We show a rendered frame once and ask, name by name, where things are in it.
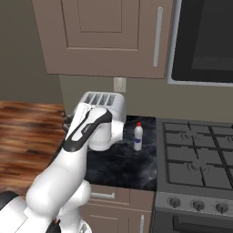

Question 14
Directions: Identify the black microwave oven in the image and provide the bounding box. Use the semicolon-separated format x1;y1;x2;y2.
166;0;233;88

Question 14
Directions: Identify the narrow taupe drawer front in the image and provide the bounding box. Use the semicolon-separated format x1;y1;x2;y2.
129;187;156;212

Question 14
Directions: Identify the silver drawer handle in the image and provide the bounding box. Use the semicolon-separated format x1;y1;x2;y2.
90;191;117;200

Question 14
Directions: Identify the narrow taupe lower cupboard door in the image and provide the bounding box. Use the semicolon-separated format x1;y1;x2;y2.
127;208;155;233

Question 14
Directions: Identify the taupe drawer front with handle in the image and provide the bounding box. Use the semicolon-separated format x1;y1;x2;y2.
88;183;132;207

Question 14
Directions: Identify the dark range knob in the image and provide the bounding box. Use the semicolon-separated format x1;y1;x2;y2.
215;202;229;215
168;197;182;209
192;199;206;212

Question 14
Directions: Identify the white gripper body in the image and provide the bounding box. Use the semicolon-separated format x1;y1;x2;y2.
72;103;93;131

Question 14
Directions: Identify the silver cupboard handle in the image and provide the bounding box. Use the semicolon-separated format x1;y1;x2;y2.
138;214;146;233
152;6;164;68

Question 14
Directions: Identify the white toaster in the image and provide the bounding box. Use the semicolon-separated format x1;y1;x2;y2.
81;91;127;123

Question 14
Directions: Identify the silver upper cupboard handle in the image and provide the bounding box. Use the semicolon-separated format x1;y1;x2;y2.
152;6;164;68

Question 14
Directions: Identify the wide taupe lower cupboard door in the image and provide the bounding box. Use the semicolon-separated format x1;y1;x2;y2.
79;202;130;233

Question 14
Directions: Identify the taupe upper cupboard door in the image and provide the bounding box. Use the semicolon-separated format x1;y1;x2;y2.
31;0;174;80

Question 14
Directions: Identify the grey gas range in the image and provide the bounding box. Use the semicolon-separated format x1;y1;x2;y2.
150;117;233;233

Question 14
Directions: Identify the white bottle with red cap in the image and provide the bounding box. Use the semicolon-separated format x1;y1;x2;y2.
133;122;144;152

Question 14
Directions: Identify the dark oven door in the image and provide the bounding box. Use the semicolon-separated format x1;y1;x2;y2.
150;212;233;233

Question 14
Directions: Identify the white wall outlet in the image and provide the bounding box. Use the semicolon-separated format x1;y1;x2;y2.
113;76;127;94

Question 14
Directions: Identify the silver lower cupboard handle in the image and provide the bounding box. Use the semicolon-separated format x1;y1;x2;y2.
138;214;146;233

